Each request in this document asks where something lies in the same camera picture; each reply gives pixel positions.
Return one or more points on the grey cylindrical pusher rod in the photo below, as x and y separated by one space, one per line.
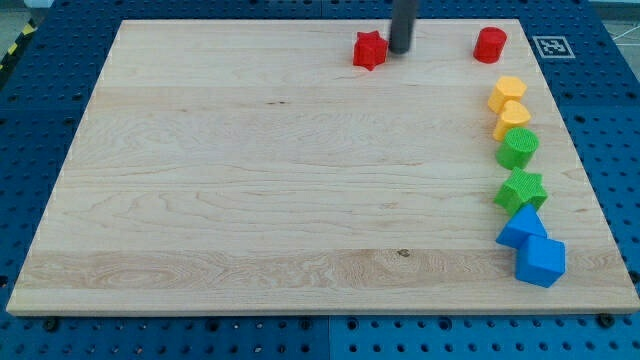
403 16

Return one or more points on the red star block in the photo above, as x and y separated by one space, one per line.
370 50

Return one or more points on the green star block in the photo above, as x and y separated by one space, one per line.
521 188

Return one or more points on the red cylinder block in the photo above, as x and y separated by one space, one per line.
489 45

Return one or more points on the yellow hexagon block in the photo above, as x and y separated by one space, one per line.
506 88

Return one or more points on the yellow heart block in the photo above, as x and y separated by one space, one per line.
512 115

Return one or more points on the white fiducial marker tag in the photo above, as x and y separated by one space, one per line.
553 47

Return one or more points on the green cylinder block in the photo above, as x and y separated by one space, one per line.
517 148

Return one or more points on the wooden board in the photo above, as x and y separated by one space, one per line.
247 167

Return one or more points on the blue triangle block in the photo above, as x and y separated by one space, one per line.
523 224

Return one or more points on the blue cube block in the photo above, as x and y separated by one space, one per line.
540 261

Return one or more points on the black bolt right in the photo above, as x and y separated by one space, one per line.
605 320

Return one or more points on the black bolt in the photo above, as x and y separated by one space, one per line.
50 324
605 320

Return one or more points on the black bolt left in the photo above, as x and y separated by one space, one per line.
50 324

